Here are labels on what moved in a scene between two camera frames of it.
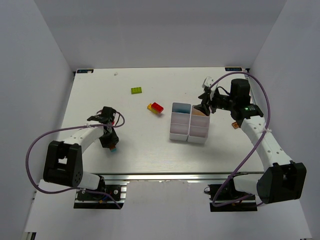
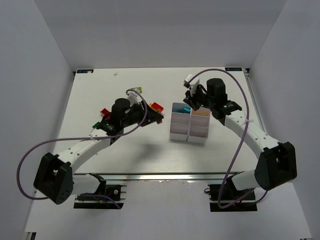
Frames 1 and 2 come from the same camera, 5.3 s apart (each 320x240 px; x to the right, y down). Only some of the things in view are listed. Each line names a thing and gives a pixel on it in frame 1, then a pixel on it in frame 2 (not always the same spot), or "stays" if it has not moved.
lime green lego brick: [135, 90] stays
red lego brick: [157, 107] stays
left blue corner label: [85, 71] stays
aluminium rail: [213, 177] stays
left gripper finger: [97, 118] -> [153, 115]
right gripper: [208, 101] -> [193, 100]
